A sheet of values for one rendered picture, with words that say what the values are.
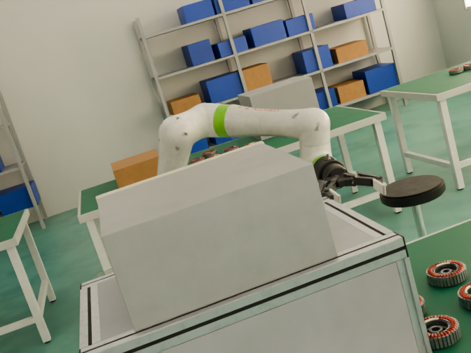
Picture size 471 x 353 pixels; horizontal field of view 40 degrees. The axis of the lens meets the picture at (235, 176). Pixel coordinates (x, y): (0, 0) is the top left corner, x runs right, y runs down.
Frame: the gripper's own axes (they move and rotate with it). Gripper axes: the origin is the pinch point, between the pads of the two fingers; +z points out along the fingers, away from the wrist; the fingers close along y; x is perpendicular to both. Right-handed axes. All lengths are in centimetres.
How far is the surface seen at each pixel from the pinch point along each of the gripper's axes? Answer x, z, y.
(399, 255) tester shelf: -5, 48, -13
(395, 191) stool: 59, -133, 76
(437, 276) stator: 25.6, 10.0, 16.8
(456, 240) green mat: 30, -14, 38
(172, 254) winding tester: -16, 45, -59
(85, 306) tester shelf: 2, 22, -78
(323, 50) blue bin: 56, -607, 226
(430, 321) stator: 25.1, 29.9, 2.9
